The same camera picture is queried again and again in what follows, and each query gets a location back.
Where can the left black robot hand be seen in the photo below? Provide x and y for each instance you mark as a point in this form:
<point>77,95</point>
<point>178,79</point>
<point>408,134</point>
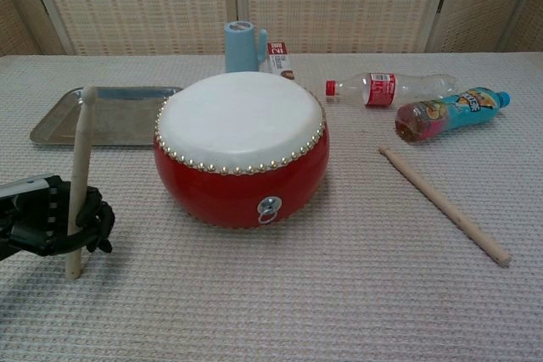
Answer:
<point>38,218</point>

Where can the wooden drumstick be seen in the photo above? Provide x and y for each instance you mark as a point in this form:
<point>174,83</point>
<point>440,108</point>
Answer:
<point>445,205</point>
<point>78,167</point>

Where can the rectangular metal tray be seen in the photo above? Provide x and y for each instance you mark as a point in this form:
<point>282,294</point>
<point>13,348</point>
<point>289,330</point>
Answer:
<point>110,118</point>

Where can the red drum with white skin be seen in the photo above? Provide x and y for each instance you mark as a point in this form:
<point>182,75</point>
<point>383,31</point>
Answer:
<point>237,124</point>

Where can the grey woven table cloth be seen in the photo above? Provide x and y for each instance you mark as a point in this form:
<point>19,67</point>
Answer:
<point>271,285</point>

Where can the light blue plastic cup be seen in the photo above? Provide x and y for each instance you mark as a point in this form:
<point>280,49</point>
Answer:
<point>240,50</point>

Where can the red and white carton box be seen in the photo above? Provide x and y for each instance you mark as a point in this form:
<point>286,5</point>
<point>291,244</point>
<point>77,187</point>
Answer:
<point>280,61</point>

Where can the woven folding screen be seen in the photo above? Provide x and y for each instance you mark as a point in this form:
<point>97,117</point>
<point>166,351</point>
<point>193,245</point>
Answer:
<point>271,1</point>

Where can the clear bottle with red label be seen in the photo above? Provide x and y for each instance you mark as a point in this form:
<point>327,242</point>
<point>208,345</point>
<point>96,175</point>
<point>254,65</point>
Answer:
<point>382,88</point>

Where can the blue labelled drink bottle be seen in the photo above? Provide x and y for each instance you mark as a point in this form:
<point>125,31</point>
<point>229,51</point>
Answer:
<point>449,114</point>

